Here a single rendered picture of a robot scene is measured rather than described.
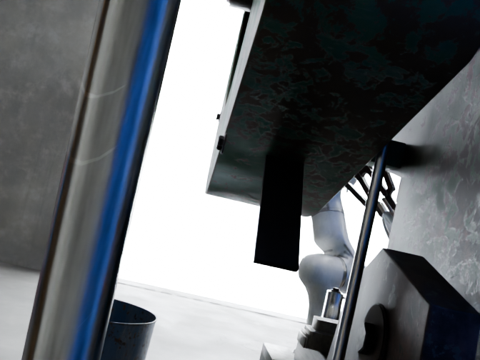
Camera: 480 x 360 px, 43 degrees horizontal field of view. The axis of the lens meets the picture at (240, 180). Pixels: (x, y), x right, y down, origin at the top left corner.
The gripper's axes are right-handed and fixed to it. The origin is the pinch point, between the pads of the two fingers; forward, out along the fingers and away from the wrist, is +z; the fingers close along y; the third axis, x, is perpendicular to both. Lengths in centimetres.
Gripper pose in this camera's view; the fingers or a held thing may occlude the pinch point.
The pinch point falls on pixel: (389, 213)
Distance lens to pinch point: 142.2
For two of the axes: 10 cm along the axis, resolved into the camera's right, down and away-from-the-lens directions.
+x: 5.4, 1.6, 8.3
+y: 7.3, -5.8, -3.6
